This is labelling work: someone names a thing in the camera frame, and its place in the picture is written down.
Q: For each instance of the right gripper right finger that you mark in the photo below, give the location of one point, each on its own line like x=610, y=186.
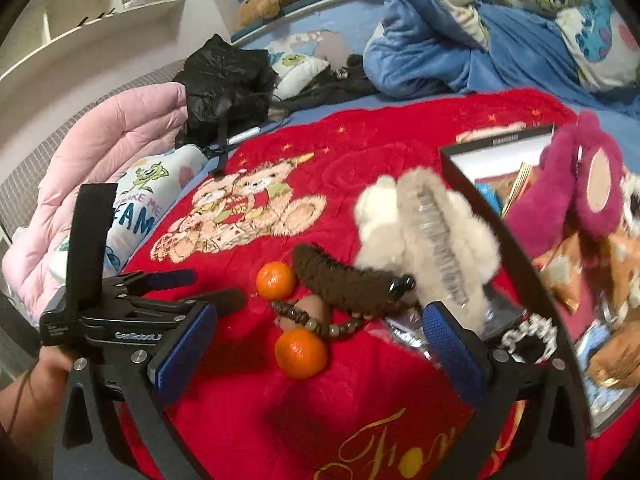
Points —
x=550, y=442

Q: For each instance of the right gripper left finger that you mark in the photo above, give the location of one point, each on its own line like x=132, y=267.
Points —
x=90, y=443

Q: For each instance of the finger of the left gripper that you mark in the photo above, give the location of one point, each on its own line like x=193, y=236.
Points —
x=225, y=301
x=142, y=283

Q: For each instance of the chocolate ball packet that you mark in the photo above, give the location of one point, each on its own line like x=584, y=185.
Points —
x=616, y=364
x=574, y=272

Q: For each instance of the silver coin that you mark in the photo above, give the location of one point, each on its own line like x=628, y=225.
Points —
x=406, y=329

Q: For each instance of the person left hand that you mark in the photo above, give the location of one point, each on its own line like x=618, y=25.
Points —
x=33, y=402

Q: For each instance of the monster scream print pillow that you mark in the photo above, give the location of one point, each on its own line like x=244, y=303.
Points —
x=145, y=192

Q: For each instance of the black white lace scrunchie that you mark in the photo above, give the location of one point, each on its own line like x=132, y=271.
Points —
x=533, y=341

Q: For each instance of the dark brown fuzzy hair clip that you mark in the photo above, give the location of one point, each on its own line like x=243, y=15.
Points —
x=370, y=292

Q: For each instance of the black shallow box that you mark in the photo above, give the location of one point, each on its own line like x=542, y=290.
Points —
x=464, y=163

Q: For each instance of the white fluffy pompom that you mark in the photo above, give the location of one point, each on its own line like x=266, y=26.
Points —
x=381, y=247

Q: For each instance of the red plush blanket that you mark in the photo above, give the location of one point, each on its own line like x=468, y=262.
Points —
x=264, y=405

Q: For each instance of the black puffy jacket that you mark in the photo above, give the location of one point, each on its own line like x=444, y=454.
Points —
x=228, y=90

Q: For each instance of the beige fur hair claw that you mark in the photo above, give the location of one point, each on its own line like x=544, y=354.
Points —
x=450, y=251

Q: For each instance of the small monster print pillow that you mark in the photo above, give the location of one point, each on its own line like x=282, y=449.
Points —
x=295, y=72

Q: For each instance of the magenta plush hair clip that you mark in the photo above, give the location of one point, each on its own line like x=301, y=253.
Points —
x=579, y=174

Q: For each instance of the chocolate packet in box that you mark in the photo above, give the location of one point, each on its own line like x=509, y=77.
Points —
x=518, y=187

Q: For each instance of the blue monster print blanket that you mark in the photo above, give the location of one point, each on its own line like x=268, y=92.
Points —
x=581, y=51

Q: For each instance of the white wall shelf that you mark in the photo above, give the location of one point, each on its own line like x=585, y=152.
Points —
x=48, y=33

